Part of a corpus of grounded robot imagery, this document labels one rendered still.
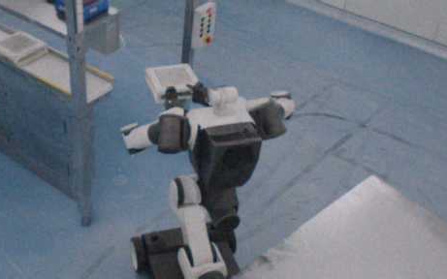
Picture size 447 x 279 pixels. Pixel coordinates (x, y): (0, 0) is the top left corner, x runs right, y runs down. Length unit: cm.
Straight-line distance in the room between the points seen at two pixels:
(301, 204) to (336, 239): 133
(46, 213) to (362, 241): 193
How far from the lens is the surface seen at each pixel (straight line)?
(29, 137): 356
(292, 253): 228
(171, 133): 213
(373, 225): 250
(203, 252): 283
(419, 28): 598
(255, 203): 362
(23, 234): 340
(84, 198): 320
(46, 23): 273
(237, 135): 214
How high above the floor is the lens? 250
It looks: 36 degrees down
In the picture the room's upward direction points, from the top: 3 degrees clockwise
